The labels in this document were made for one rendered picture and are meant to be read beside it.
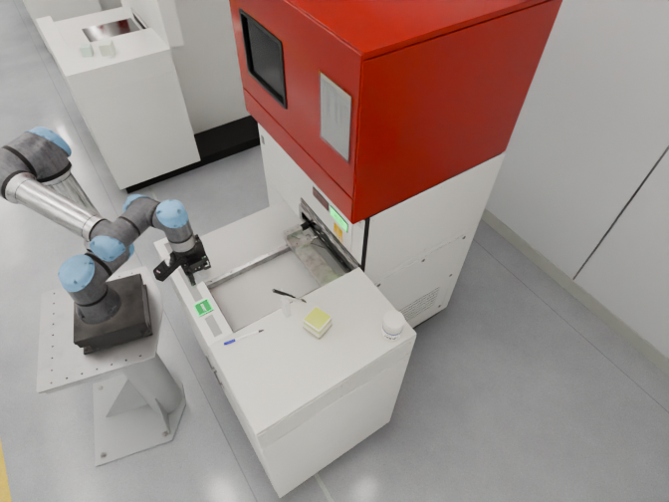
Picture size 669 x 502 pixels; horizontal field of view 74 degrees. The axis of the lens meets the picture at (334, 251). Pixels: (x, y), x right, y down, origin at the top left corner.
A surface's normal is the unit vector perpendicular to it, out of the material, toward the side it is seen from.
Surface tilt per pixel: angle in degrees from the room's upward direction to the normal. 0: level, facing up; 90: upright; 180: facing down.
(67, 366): 0
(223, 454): 0
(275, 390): 0
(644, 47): 90
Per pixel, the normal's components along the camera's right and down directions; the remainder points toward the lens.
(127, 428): 0.01, -0.64
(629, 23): -0.83, 0.42
